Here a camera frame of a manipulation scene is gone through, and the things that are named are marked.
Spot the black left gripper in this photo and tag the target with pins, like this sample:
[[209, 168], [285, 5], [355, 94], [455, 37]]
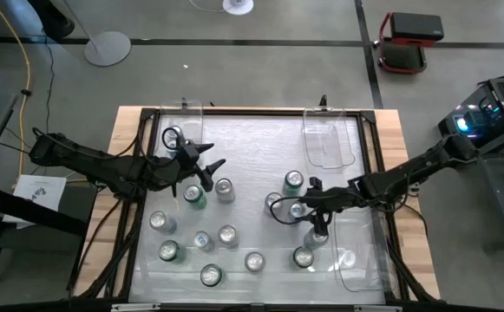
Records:
[[184, 162]]

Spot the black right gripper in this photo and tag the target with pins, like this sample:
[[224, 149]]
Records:
[[331, 199]]

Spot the white blue Spindrift can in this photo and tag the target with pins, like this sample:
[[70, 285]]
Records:
[[227, 235], [254, 261], [274, 200], [316, 239], [158, 219], [224, 187]]

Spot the green Sprite can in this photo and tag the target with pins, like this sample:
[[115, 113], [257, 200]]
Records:
[[293, 178], [193, 193], [211, 275], [168, 250], [303, 256]]

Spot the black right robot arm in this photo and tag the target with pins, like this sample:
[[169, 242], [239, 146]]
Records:
[[407, 173]]

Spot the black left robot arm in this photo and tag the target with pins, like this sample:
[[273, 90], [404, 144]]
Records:
[[117, 171]]

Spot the white glossy table sheet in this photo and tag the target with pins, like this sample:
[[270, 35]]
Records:
[[243, 143]]

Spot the clear plastic bin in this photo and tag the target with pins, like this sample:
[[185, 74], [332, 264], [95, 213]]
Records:
[[193, 117], [327, 143], [360, 268]]

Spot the gray round floor stand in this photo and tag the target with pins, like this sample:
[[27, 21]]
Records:
[[107, 48]]

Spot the white round fan base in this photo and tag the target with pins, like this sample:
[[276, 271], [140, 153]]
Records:
[[237, 5]]

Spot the white printed paper sheet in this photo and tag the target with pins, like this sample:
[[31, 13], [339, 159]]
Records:
[[39, 190]]

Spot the black bar with silver brackets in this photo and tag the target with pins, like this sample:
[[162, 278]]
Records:
[[451, 308]]

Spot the red and black step stool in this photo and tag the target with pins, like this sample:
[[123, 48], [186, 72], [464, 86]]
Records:
[[403, 56]]

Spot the person's leg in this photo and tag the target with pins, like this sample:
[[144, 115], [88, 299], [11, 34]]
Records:
[[17, 11]]

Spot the small black frame clamp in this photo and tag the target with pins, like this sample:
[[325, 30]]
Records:
[[323, 100], [184, 103]]

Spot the black aluminium table frame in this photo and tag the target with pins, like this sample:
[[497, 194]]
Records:
[[256, 112]]

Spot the black metal stand frame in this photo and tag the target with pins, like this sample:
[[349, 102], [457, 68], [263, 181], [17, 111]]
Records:
[[26, 210]]

